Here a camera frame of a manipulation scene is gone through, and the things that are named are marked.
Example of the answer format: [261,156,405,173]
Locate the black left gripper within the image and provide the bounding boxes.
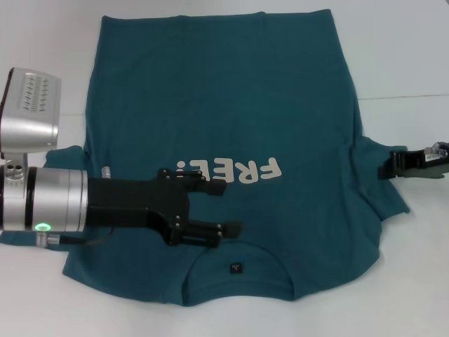
[87,168,244,249]

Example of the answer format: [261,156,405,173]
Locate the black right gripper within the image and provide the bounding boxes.
[377,142,449,180]

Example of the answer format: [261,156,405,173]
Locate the teal blue FREE! t-shirt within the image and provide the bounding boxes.
[0,9,411,308]

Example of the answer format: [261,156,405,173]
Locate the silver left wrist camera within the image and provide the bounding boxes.
[0,161,29,187]

